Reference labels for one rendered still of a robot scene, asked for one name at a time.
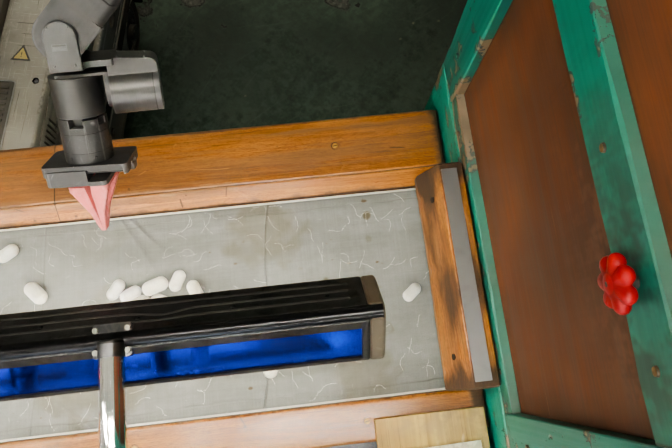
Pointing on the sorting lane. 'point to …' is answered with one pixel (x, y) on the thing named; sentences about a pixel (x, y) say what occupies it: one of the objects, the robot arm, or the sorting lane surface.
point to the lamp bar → (195, 336)
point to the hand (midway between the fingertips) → (104, 222)
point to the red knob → (618, 283)
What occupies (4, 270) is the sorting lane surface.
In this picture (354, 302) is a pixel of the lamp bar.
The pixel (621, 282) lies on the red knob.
